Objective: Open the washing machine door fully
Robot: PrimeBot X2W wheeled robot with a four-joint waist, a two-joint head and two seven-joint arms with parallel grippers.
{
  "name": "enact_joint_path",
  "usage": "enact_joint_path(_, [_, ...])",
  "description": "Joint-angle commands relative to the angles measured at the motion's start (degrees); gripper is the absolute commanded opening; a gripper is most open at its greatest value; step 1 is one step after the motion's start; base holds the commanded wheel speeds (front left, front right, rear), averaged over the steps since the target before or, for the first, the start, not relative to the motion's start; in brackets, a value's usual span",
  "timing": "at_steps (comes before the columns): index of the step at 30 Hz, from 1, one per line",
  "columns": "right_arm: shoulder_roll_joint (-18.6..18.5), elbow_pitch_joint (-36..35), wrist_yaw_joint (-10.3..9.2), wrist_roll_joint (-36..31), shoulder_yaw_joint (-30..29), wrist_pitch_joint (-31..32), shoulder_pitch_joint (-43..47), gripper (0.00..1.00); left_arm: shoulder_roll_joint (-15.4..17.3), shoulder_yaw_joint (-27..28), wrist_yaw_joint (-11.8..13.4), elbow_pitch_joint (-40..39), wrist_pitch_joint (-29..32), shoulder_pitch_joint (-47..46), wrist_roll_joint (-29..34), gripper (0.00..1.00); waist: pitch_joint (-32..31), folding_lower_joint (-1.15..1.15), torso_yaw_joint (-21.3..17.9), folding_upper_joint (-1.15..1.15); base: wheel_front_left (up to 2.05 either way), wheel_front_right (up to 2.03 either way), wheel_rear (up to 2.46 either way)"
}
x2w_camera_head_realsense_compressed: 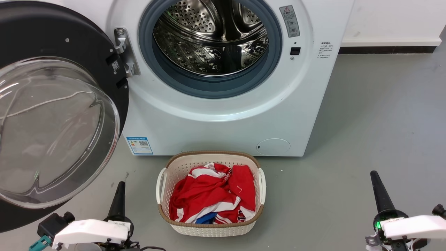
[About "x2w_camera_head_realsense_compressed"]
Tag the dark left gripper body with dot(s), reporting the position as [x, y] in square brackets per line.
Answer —
[122, 219]

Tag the black connector block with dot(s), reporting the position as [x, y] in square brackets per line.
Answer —
[52, 225]

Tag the black round glass washer door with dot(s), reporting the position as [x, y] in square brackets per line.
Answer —
[52, 31]

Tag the small printed text label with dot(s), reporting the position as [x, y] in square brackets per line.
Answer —
[325, 50]

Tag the red and white garment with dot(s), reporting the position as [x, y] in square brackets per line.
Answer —
[200, 191]

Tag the cream plastic laundry basket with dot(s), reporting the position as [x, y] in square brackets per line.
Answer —
[209, 230]

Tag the blue energy label sticker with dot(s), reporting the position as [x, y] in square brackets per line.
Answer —
[139, 145]

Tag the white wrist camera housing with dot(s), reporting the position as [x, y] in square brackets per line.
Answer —
[414, 226]
[90, 232]

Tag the grey warning sticker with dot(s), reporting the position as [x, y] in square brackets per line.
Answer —
[290, 21]

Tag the white front-load washing machine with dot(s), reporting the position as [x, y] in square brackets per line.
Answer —
[216, 136]

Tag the round white filter cover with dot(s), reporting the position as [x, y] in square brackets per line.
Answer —
[273, 147]

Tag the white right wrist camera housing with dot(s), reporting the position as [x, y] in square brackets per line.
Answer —
[414, 226]

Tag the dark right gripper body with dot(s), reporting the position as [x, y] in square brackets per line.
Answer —
[390, 214]

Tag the metal door hinge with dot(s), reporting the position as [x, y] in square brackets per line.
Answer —
[127, 55]

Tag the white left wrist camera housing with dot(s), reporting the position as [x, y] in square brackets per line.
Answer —
[90, 232]

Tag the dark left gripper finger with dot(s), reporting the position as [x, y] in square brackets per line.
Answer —
[114, 209]
[122, 205]

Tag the blue garment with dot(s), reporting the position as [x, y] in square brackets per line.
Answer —
[206, 219]

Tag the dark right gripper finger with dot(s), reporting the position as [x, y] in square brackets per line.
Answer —
[379, 202]
[387, 200]

